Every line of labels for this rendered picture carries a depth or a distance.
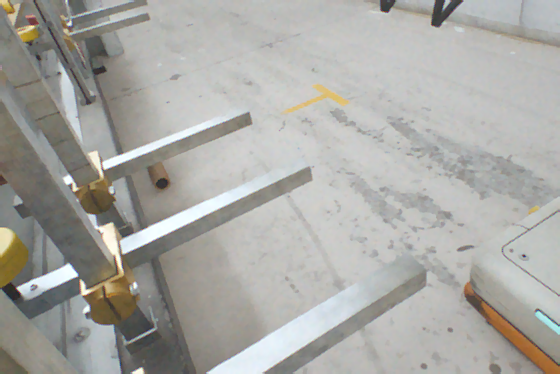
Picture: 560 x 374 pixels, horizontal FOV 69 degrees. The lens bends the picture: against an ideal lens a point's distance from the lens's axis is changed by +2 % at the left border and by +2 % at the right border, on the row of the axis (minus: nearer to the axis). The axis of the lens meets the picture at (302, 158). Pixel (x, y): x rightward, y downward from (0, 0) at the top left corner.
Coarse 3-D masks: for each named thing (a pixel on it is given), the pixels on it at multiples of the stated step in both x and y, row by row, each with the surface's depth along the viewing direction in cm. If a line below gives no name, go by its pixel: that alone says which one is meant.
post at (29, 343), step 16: (0, 304) 20; (0, 320) 20; (16, 320) 21; (0, 336) 19; (16, 336) 20; (32, 336) 22; (0, 352) 19; (16, 352) 20; (32, 352) 21; (48, 352) 23; (0, 368) 19; (16, 368) 20; (32, 368) 21; (48, 368) 22; (64, 368) 24
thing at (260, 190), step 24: (288, 168) 62; (240, 192) 60; (264, 192) 60; (192, 216) 57; (216, 216) 58; (120, 240) 55; (144, 240) 55; (168, 240) 56; (24, 288) 51; (48, 288) 51; (72, 288) 52; (24, 312) 50
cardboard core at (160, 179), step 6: (150, 168) 212; (156, 168) 210; (162, 168) 212; (150, 174) 210; (156, 174) 206; (162, 174) 205; (156, 180) 203; (162, 180) 213; (168, 180) 206; (156, 186) 204; (162, 186) 208; (168, 186) 207
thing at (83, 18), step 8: (136, 0) 175; (144, 0) 176; (104, 8) 171; (112, 8) 172; (120, 8) 173; (128, 8) 174; (80, 16) 167; (88, 16) 169; (96, 16) 170; (104, 16) 171; (40, 32) 163
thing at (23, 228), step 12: (24, 12) 237; (24, 24) 218; (36, 60) 204; (12, 96) 131; (24, 108) 138; (36, 132) 139; (0, 192) 87; (12, 192) 94; (0, 204) 85; (12, 204) 91; (0, 216) 82; (12, 216) 88; (12, 228) 85; (24, 228) 91; (24, 240) 88; (24, 276) 80
